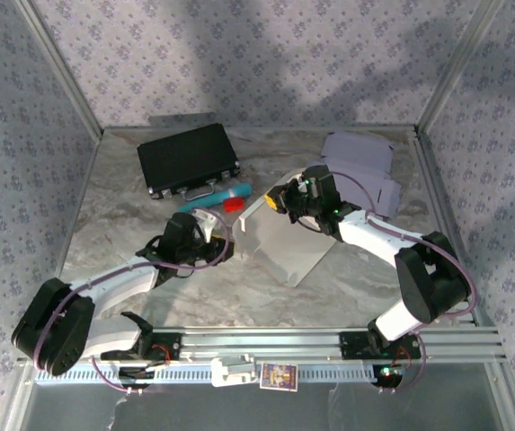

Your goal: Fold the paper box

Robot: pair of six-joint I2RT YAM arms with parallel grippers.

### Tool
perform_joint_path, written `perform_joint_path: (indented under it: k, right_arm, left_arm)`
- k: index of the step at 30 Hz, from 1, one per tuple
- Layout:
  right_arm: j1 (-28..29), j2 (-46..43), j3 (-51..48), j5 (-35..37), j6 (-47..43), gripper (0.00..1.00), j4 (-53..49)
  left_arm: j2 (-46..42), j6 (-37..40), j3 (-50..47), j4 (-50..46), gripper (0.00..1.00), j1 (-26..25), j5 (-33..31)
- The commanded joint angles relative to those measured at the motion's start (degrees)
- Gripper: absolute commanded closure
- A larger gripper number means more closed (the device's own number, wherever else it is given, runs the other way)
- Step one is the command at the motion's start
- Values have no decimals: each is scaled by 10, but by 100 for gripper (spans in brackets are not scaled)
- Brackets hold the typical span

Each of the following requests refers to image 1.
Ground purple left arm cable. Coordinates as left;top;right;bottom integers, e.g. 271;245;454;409
31;207;236;399

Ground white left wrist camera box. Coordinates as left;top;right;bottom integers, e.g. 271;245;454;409
192;208;218;237

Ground white cardboard mailer box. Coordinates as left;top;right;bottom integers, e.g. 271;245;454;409
306;132;403;219
232;168;334;288

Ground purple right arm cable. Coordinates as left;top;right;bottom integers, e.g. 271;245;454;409
328;170;481;396

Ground white slotted cable duct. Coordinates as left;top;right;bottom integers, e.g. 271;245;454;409
34;361;375;386

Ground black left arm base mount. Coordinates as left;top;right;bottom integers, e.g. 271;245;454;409
99;330;182;390

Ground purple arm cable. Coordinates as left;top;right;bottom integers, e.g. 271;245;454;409
31;207;236;399
328;170;481;396

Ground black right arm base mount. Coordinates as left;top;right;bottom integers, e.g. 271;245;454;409
338;330;422;388

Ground aluminium table side rail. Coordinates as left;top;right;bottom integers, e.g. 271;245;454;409
412;128;483;327
36;128;105;329

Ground aluminium rail beam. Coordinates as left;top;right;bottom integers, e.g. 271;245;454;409
17;326;508;365

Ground black hard carry case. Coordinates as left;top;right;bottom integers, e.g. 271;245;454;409
136;123;243;202

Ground small picture card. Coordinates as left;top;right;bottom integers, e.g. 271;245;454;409
260;362;299;391

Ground white plastic bracket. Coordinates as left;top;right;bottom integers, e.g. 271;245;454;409
210;354;258;388

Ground teal cylindrical tube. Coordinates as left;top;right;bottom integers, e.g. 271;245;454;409
178;181;253;215

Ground aluminium frame post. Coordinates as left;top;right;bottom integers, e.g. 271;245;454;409
13;0;105;138
416;0;508;136

